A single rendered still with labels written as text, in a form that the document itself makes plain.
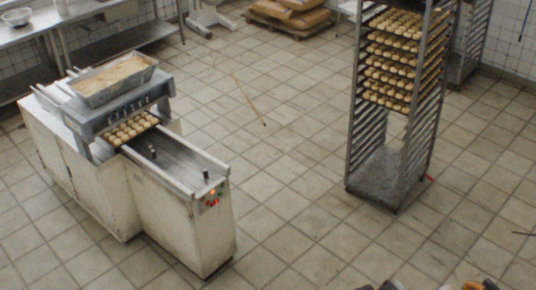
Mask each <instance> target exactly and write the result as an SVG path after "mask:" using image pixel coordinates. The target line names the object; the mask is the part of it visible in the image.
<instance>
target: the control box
mask: <svg viewBox="0 0 536 290"><path fill-rule="evenodd" d="M223 182H224V187H223V188H220V184H222V183H223ZM213 189H214V190H215V191H214V193H213V194H211V192H212V190H213ZM218 192H223V194H222V195H221V196H218ZM226 195H228V187H227V179H226V177H224V176H223V177H221V178H219V179H217V180H216V181H215V182H213V183H212V184H211V185H210V186H207V187H206V189H204V190H203V191H201V192H200V193H198V194H197V195H195V199H196V200H195V207H196V211H197V214H198V215H201V214H203V213H204V212H205V211H207V210H208V209H210V208H211V207H213V206H212V205H216V203H218V202H219V201H221V200H222V199H223V198H224V197H225V196H226ZM202 197H204V200H203V201H201V198H202ZM208 200H210V205H206V203H207V202H208ZM215 200H216V201H218V202H215ZM212 203H213V204H212Z"/></svg>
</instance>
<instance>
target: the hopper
mask: <svg viewBox="0 0 536 290"><path fill-rule="evenodd" d="M135 57H137V58H138V59H140V60H142V61H143V62H144V63H146V64H149V66H148V67H147V68H145V69H143V70H140V71H138V72H135V73H133V74H131V75H129V76H127V77H126V78H124V79H122V80H119V81H117V82H116V83H114V84H111V85H109V86H107V87H105V89H103V90H100V91H97V92H96V93H94V94H92V95H89V96H85V95H83V94H82V93H80V92H79V91H77V90H76V89H74V88H75V87H78V85H83V84H85V83H87V82H88V81H90V79H92V78H94V77H95V76H98V75H99V74H102V73H103V74H104V73H106V72H109V71H110V70H111V69H113V68H115V67H117V66H118V65H119V64H122V63H123V62H125V61H127V60H131V59H133V58H135ZM158 62H159V61H157V60H155V59H153V58H151V57H149V56H146V55H144V54H142V53H140V52H138V51H136V50H133V51H131V52H129V53H126V54H125V55H123V56H121V57H119V58H117V59H114V60H112V61H109V62H107V63H105V64H103V65H102V66H100V67H97V68H95V69H93V70H90V71H87V72H85V73H84V74H81V75H80V76H78V77H75V78H74V79H72V80H69V81H67V82H65V84H66V85H67V86H68V87H69V88H70V89H71V90H72V91H73V92H74V93H75V94H76V95H77V96H78V97H79V98H80V100H81V101H82V102H83V103H84V104H86V105H87V106H88V107H90V108H91V109H93V110H94V109H96V108H98V107H100V106H101V105H103V104H105V103H107V102H108V101H111V100H113V99H115V98H117V97H118V96H121V95H123V93H125V92H128V91H130V90H132V89H134V88H136V87H138V86H140V85H142V84H144V82H146V81H149V80H150V79H151V78H152V76H153V73H154V71H155V69H156V67H157V63H158Z"/></svg>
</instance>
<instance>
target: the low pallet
mask: <svg viewBox="0 0 536 290"><path fill-rule="evenodd" d="M241 16H244V17H246V18H245V21H246V23H247V24H252V23H254V22H256V21H258V22H261V23H265V25H269V32H272V33H274V32H275V31H277V30H279V29H281V30H284V31H287V32H289V33H292V34H294V40H295V41H300V40H302V39H304V38H307V37H309V36H311V35H312V34H314V33H316V32H318V31H320V30H323V29H325V28H327V27H328V26H330V25H332V24H334V23H336V22H337V21H338V18H336V17H333V16H330V18H329V19H327V20H325V21H324V22H321V23H319V24H317V25H316V26H314V27H312V28H310V29H307V30H300V29H296V28H291V27H288V26H286V25H285V24H284V23H283V22H282V21H280V20H279V19H278V18H272V19H270V18H263V17H261V16H258V15H256V14H253V13H252V12H250V11H249V12H247V11H246V12H244V13H242V14H241ZM273 19H274V20H273Z"/></svg>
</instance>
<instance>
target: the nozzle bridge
mask: <svg viewBox="0 0 536 290"><path fill-rule="evenodd" d="M174 84H175V81H174V76H172V75H169V74H168V73H167V72H165V71H163V70H160V69H158V68H156V69H155V71H154V73H153V76H152V78H151V79H150V80H149V81H146V82H144V84H142V85H140V86H138V87H136V88H134V89H132V90H130V91H128V92H125V93H123V95H121V96H118V97H117V98H115V99H113V100H111V101H108V102H107V103H105V104H103V105H101V106H100V107H98V108H96V109H94V110H93V109H91V108H90V107H88V106H87V105H86V104H84V103H83V102H82V101H81V100H80V98H79V97H78V96H76V97H75V98H73V99H71V100H69V101H67V102H65V103H63V104H61V105H59V106H58V107H59V110H60V113H61V117H62V121H63V123H64V126H65V127H67V128H68V129H70V130H71V131H72V132H73V135H74V138H75V141H76V145H77V148H78V150H79V154H80V155H81V156H83V157H84V158H86V159H87V160H89V159H91V158H93V157H92V154H91V151H90V147H89V145H91V144H92V143H93V142H95V137H98V136H100V135H101V134H103V133H105V132H108V131H109V130H111V129H112V128H114V127H117V125H119V124H121V123H123V122H124V121H126V120H128V119H130V118H132V117H134V116H136V115H138V114H139V113H140V112H141V111H144V110H146V109H147V108H149V107H151V106H153V105H155V104H156V106H157V109H158V110H160V111H163V112H165V113H166V114H168V113H170V112H171V109H170V104H169V99H168V97H169V98H173V97H175V96H176V91H175V87H176V86H175V85H174ZM149 92H150V96H151V98H150V99H149V102H148V103H146V100H145V94H146V93H147V96H148V98H149ZM142 97H143V103H142ZM137 98H140V100H141V103H142V106H141V107H139V105H138V99H137ZM134 100H135V102H136V107H135V108H134V109H135V110H134V111H132V110H131V101H132V104H133V106H135V102H134ZM126 104H127V105H128V112H127V115H126V116H125V115H124V113H123V109H122V108H123V106H125V108H126V111H127V106H126ZM119 108H120V112H121V115H120V112H119ZM115 110H117V112H118V114H119V117H120V118H119V119H116V114H115ZM107 114H109V116H110V117H111V114H112V118H113V119H112V121H111V123H109V122H108V120H107Z"/></svg>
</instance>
